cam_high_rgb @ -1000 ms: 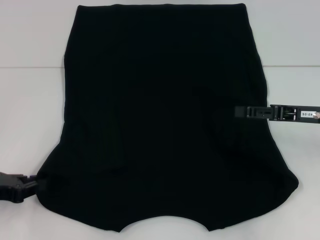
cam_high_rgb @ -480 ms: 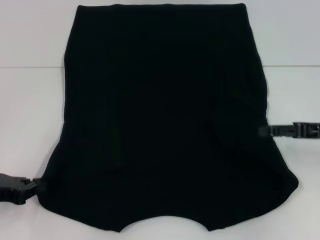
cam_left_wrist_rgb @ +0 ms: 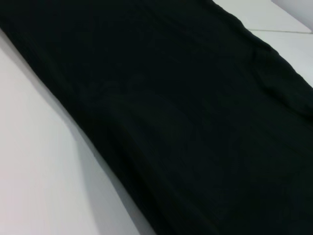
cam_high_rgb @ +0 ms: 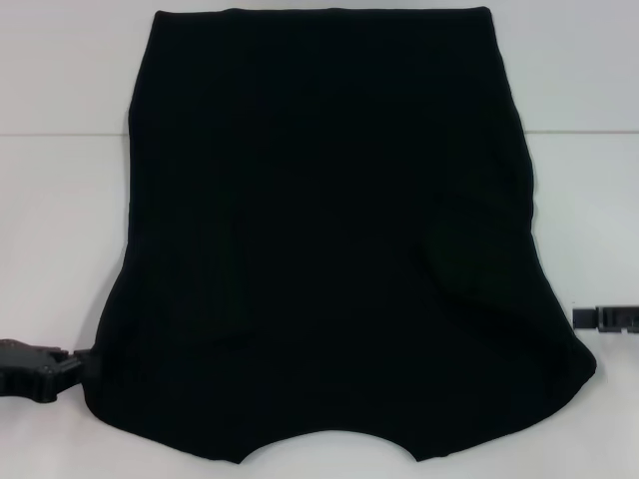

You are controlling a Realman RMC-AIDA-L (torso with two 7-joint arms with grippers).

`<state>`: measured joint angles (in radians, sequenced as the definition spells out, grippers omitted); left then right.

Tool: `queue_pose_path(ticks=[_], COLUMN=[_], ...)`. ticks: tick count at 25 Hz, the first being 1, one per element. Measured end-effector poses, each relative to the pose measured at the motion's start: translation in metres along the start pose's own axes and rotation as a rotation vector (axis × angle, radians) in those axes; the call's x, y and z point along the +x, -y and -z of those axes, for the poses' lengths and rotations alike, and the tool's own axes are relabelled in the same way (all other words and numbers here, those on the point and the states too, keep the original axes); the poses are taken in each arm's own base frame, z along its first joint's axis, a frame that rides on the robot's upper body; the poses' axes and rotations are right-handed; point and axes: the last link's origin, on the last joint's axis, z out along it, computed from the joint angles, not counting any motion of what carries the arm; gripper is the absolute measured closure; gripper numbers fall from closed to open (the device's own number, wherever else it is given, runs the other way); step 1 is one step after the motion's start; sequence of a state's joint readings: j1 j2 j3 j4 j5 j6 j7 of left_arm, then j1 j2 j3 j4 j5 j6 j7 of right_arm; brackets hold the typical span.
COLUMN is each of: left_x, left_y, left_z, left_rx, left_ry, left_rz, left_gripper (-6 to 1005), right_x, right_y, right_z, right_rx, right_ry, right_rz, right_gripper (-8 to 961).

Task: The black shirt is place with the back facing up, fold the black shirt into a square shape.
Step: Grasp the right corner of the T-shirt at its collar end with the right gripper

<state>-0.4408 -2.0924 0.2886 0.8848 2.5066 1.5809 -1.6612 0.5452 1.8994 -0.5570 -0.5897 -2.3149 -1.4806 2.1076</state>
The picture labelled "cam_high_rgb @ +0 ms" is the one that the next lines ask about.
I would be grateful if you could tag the black shirt with FREE print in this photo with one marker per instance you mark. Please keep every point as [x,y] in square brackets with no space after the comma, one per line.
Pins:
[324,199]

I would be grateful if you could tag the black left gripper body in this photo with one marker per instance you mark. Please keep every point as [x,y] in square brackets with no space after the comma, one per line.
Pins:
[22,369]

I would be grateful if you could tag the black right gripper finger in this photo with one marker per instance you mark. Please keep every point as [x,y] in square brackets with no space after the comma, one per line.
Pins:
[594,319]

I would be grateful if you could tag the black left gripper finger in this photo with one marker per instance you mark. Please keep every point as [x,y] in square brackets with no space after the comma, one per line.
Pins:
[82,360]
[60,381]

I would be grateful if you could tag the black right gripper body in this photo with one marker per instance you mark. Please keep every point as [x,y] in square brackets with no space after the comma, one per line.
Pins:
[631,319]

